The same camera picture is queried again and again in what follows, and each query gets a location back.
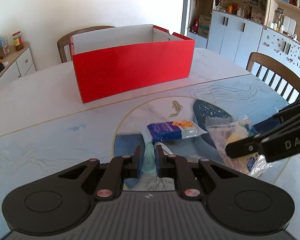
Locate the clear bag yellow blue snack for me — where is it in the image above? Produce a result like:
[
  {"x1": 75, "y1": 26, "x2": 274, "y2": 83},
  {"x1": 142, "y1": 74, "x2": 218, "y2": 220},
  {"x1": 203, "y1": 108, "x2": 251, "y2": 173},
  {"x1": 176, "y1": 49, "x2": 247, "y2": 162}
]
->
[{"x1": 205, "y1": 117, "x2": 273, "y2": 178}]

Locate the brown wooden chair right side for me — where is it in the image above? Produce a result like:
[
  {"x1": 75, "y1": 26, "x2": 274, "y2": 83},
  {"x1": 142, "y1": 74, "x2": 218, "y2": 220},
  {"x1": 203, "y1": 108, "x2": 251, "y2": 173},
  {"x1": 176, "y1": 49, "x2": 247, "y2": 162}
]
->
[{"x1": 246, "y1": 52, "x2": 300, "y2": 102}]

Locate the white drawer cabinet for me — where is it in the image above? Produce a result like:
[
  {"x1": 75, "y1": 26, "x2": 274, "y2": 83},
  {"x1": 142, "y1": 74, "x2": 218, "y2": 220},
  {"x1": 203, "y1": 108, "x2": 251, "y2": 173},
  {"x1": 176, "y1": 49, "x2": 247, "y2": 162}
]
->
[{"x1": 0, "y1": 42, "x2": 36, "y2": 86}]

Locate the brown wooden chair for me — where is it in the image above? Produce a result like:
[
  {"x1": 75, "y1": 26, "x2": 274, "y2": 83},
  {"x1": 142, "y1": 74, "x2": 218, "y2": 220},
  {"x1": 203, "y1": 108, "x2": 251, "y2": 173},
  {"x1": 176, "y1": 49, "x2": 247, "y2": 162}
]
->
[
  {"x1": 57, "y1": 25, "x2": 114, "y2": 63},
  {"x1": 246, "y1": 52, "x2": 300, "y2": 102}
]

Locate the blue purple snack packet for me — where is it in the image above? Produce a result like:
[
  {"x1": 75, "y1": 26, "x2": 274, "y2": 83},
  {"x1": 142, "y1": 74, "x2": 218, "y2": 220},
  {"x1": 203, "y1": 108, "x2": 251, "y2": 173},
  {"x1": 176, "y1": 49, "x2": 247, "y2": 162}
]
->
[{"x1": 142, "y1": 120, "x2": 208, "y2": 143}]

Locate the white blue wall cabinet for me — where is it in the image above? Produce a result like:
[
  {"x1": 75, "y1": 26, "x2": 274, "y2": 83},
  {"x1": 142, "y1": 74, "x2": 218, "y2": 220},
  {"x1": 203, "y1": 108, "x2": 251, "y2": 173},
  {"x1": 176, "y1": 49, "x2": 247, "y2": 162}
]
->
[{"x1": 185, "y1": 0, "x2": 300, "y2": 77}]

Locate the brown wooden chair far side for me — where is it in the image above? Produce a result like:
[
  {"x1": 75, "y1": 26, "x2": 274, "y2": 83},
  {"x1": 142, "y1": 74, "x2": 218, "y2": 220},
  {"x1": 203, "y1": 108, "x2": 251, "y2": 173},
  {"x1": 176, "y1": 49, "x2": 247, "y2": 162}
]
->
[{"x1": 57, "y1": 25, "x2": 114, "y2": 63}]

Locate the red lid sauce jar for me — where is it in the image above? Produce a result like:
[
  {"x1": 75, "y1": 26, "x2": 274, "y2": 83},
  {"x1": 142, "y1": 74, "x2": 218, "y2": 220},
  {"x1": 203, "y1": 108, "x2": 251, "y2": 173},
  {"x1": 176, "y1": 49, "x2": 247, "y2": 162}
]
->
[{"x1": 12, "y1": 31, "x2": 24, "y2": 51}]

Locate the red cardboard box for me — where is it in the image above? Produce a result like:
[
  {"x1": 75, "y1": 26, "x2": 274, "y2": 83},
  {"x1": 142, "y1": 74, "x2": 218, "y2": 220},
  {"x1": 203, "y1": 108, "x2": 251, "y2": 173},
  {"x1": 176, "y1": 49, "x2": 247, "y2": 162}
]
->
[{"x1": 72, "y1": 24, "x2": 195, "y2": 103}]

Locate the mint green tube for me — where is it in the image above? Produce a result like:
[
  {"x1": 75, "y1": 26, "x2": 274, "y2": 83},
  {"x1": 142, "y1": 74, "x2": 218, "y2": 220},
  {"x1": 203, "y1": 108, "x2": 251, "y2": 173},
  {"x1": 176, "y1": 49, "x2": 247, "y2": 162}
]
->
[{"x1": 142, "y1": 142, "x2": 156, "y2": 174}]

